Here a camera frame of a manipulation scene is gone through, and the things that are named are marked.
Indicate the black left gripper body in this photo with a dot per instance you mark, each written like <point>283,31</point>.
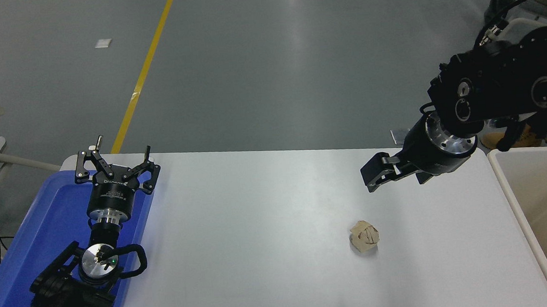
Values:
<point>110,196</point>

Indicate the blue plastic tray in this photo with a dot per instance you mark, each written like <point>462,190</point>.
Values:
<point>43,237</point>

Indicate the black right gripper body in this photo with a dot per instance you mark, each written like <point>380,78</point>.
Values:
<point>422,150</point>

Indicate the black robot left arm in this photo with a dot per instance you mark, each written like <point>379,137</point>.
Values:
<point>67,302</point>

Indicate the crumpled tan paper ball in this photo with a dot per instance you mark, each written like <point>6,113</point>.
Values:
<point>364,236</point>

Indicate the large pale bin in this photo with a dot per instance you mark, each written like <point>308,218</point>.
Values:
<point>546,202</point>

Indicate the metal floor plate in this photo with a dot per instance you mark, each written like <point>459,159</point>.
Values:
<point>397,136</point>

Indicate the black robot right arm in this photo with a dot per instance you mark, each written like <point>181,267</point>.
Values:
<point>504,79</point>

